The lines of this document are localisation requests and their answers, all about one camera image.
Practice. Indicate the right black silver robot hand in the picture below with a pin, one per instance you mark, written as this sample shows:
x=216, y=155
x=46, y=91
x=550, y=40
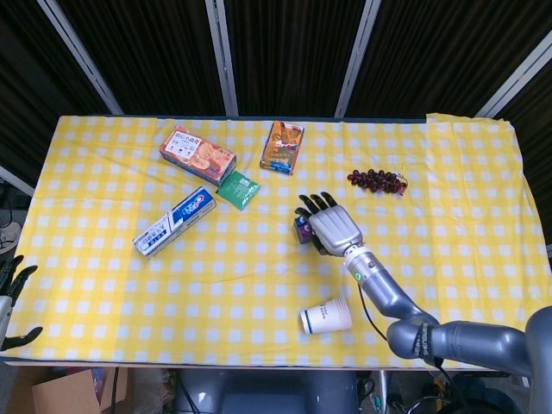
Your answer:
x=336, y=228

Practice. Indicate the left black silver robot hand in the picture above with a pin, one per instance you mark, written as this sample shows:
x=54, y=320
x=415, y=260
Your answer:
x=6, y=310

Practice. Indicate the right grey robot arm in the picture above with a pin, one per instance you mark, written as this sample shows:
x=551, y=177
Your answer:
x=466, y=338

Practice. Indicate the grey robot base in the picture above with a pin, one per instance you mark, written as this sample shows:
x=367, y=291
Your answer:
x=267, y=392

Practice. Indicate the blue toy block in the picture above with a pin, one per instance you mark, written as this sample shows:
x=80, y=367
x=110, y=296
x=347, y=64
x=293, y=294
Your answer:
x=298, y=225

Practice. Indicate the white paper cups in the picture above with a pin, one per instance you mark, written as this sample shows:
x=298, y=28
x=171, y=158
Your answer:
x=325, y=317

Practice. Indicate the dark red grape bunch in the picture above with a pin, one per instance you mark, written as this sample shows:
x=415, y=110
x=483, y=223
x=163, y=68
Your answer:
x=377, y=181

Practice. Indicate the orange blue snack box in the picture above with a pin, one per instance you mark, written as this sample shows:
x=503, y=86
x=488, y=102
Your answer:
x=282, y=146

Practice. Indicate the brown cardboard box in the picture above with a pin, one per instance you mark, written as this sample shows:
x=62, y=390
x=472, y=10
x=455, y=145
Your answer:
x=64, y=392

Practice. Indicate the green sachet packet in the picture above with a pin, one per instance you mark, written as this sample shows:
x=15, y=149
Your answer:
x=238, y=190

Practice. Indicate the yellow white checkered tablecloth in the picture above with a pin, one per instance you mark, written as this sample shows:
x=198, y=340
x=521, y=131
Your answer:
x=215, y=284

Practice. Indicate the orange cracker box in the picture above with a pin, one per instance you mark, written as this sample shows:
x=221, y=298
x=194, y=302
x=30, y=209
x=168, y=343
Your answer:
x=196, y=152

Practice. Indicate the blue white toothpaste box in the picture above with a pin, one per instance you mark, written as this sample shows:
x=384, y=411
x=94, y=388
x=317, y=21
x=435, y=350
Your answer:
x=174, y=222

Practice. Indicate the grey aluminium partition post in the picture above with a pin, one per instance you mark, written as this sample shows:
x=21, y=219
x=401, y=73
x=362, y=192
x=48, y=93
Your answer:
x=79, y=58
x=15, y=180
x=357, y=58
x=515, y=75
x=223, y=58

